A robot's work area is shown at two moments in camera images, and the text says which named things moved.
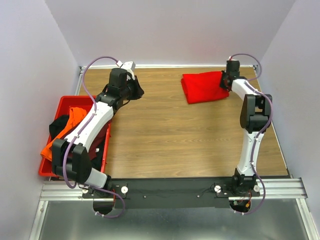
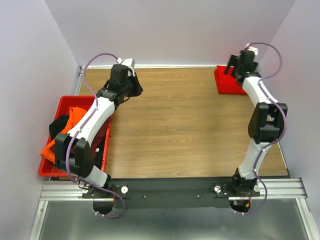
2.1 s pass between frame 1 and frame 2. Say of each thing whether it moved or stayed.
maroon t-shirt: stayed
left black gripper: stayed
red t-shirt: moved
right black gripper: moved
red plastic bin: stayed
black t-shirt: stayed
